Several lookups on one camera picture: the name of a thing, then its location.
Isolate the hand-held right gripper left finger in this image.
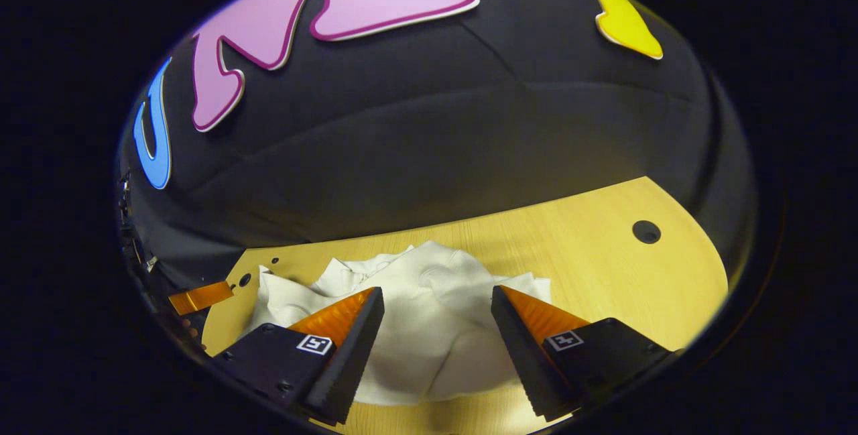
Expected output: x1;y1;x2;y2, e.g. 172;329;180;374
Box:
212;286;386;426

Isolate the black backdrop cloth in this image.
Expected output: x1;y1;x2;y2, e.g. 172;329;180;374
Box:
115;0;758;288

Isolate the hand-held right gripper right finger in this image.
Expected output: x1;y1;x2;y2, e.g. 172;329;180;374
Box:
491;285;675;422

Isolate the white long-sleeved garment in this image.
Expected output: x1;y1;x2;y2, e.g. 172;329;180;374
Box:
247;241;554;406

